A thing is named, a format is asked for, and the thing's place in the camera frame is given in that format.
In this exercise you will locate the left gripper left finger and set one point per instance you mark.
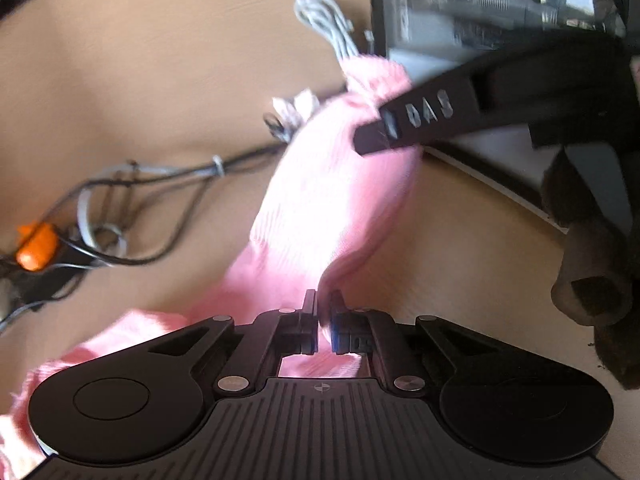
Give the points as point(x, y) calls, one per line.
point(134, 404)

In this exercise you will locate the gloved operator hand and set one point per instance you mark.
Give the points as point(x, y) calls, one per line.
point(592, 191)

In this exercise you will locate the pink knitted garment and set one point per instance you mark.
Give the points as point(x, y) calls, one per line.
point(325, 212)

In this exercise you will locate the orange pumpkin figurine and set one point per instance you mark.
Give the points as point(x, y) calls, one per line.
point(38, 246)

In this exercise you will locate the black hub box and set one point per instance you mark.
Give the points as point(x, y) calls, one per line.
point(36, 287)

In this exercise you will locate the computer case glass panel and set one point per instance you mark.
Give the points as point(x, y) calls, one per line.
point(456, 29)

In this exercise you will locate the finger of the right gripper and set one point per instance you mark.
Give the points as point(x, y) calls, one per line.
point(566, 91)

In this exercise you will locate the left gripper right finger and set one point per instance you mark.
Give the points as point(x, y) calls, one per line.
point(500, 401)

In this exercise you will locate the white cable tie clump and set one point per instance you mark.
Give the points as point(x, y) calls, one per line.
point(289, 115)

